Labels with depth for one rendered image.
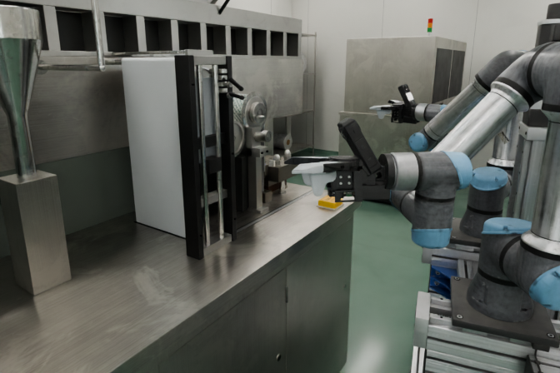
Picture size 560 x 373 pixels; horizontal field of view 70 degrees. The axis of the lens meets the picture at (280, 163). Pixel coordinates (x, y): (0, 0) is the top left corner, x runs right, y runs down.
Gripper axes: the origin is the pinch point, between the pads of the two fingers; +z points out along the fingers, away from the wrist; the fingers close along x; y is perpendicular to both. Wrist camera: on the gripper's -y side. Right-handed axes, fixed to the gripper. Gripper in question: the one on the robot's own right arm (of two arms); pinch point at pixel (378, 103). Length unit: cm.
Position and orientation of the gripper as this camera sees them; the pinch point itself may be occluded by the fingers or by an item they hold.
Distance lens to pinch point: 193.9
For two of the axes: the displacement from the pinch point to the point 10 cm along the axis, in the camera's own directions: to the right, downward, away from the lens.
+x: 7.3, -3.0, 6.2
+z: -6.8, -1.8, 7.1
